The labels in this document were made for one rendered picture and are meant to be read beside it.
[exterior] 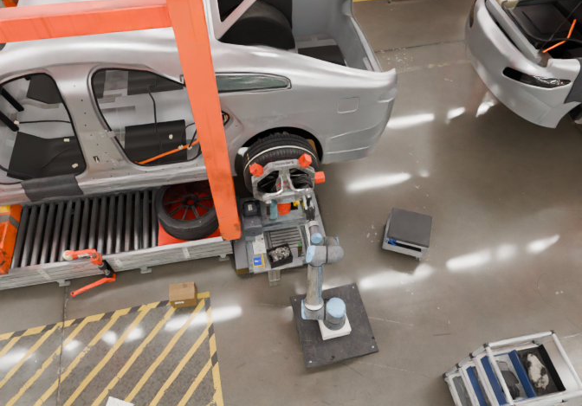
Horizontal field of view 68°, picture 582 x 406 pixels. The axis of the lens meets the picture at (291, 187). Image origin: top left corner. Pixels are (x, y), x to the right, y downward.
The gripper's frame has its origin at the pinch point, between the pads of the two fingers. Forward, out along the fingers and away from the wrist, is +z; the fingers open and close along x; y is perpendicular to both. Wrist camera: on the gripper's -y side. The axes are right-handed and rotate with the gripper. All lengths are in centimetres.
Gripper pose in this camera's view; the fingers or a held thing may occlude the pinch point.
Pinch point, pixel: (307, 201)
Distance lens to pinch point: 365.2
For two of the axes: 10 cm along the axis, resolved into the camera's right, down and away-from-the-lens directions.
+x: 9.8, -1.4, 1.2
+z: -1.9, -8.0, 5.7
